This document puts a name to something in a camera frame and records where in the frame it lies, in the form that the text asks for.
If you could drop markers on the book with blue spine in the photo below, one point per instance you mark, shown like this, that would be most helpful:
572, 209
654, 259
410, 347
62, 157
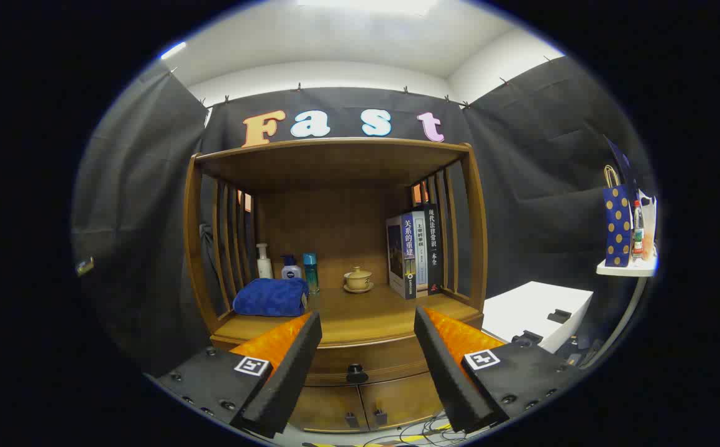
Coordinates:
407, 254

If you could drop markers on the black backdrop cloth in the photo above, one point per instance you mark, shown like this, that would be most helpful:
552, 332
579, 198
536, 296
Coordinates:
533, 186

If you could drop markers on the clear bottle with red cap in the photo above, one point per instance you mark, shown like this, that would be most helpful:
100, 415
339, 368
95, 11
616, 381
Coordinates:
638, 236

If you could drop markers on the white box unit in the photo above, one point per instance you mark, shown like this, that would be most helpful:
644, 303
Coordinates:
527, 307

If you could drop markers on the white plastic bag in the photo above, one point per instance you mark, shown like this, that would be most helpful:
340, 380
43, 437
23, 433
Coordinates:
650, 217

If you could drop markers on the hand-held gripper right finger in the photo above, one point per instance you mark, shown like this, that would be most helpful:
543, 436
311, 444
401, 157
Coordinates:
446, 372

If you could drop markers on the wooden cabinet door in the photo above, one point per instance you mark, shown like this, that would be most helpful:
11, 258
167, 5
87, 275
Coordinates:
403, 400
328, 406

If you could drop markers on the wooden countertop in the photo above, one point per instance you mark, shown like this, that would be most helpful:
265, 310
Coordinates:
366, 316

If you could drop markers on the white round side table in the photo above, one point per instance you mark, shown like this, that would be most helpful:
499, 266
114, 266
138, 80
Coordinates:
627, 270

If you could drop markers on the blue folded towel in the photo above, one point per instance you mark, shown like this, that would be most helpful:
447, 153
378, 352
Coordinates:
269, 298

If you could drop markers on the blue dotted gift bag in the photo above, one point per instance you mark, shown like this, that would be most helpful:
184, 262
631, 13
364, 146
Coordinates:
617, 230

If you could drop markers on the white bottle with blue cap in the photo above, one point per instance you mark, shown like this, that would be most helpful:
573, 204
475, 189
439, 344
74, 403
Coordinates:
291, 272

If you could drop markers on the book with black spine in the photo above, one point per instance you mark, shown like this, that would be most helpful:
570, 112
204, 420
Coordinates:
435, 248

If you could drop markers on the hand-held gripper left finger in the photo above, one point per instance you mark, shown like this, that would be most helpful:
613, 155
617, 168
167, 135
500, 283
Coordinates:
291, 372

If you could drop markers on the brown wooden cabinet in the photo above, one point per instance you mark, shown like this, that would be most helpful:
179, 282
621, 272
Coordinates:
335, 217

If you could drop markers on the ceiling light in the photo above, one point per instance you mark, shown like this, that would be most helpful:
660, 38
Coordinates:
366, 5
173, 50

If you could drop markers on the beige lidded teacup with saucer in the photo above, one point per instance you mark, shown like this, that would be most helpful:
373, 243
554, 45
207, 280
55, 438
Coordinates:
358, 279

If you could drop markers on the white pump bottle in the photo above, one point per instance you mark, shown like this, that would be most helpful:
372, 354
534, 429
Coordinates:
264, 267

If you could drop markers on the black drawer knob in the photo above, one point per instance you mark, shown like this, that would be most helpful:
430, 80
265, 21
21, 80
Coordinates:
356, 374

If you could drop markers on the brown wooden drawer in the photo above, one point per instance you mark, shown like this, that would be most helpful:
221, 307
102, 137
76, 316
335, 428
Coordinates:
372, 357

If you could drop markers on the teal blue bottle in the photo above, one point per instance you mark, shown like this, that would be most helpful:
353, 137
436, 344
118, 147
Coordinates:
311, 273

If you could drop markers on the book with pale spine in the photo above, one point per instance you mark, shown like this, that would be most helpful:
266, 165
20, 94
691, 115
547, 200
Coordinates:
421, 261

